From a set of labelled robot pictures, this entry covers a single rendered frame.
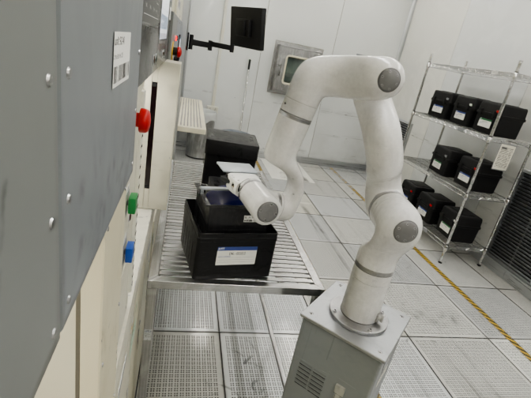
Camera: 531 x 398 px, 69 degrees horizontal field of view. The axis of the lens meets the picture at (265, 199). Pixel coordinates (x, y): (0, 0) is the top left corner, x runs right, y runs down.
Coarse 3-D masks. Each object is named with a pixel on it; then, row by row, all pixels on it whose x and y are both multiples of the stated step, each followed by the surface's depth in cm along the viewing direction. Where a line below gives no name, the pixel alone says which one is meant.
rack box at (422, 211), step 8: (424, 192) 398; (424, 200) 392; (432, 200) 381; (440, 200) 381; (448, 200) 385; (416, 208) 404; (424, 208) 391; (432, 208) 379; (440, 208) 380; (424, 216) 390; (432, 216) 383
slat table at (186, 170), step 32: (192, 192) 195; (160, 224) 157; (288, 224) 180; (160, 256) 135; (288, 256) 153; (160, 288) 123; (192, 288) 125; (224, 288) 127; (256, 288) 129; (288, 288) 131; (320, 288) 134
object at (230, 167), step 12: (228, 168) 127; (240, 168) 129; (252, 168) 131; (204, 192) 139; (204, 204) 127; (204, 216) 127; (216, 216) 123; (228, 216) 124; (240, 216) 126; (204, 228) 127; (216, 228) 125; (228, 228) 126; (240, 228) 128; (252, 228) 129; (264, 228) 131
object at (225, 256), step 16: (192, 208) 145; (192, 224) 128; (192, 240) 127; (208, 240) 121; (224, 240) 123; (240, 240) 125; (256, 240) 127; (272, 240) 129; (192, 256) 126; (208, 256) 124; (224, 256) 126; (240, 256) 128; (256, 256) 130; (272, 256) 132; (192, 272) 125; (208, 272) 126; (224, 272) 128; (240, 272) 131; (256, 272) 133
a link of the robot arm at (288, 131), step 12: (276, 120) 100; (288, 120) 97; (300, 120) 97; (276, 132) 99; (288, 132) 98; (300, 132) 98; (276, 144) 100; (288, 144) 99; (300, 144) 101; (276, 156) 101; (288, 156) 101; (288, 168) 103; (288, 180) 109; (300, 180) 106; (288, 192) 110; (300, 192) 108; (288, 204) 109; (288, 216) 111
